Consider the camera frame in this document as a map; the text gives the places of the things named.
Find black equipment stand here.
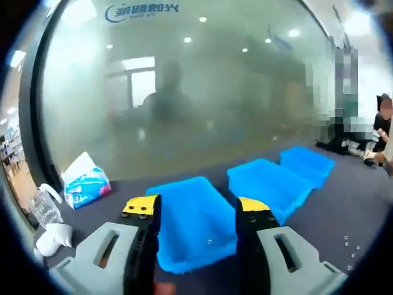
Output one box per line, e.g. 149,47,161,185
315,135,377,159

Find person's left hand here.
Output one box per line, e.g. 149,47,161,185
153,281,177,295

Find black wall frame post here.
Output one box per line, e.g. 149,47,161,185
17,18,67,193

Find white storage shelves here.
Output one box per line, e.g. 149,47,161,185
1,122,25,173

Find blue plastic bin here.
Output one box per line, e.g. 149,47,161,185
144,175,239,274
226,158,316,227
278,146,336,189

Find clear glass mug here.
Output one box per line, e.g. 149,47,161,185
29,183,64,230

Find blue floral tissue pack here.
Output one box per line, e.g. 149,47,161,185
60,151,112,210

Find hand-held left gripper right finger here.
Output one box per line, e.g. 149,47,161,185
235,196,349,295

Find white curved plastic object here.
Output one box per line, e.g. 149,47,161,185
35,223,74,258

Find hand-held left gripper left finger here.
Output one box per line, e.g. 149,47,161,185
49,193,163,295

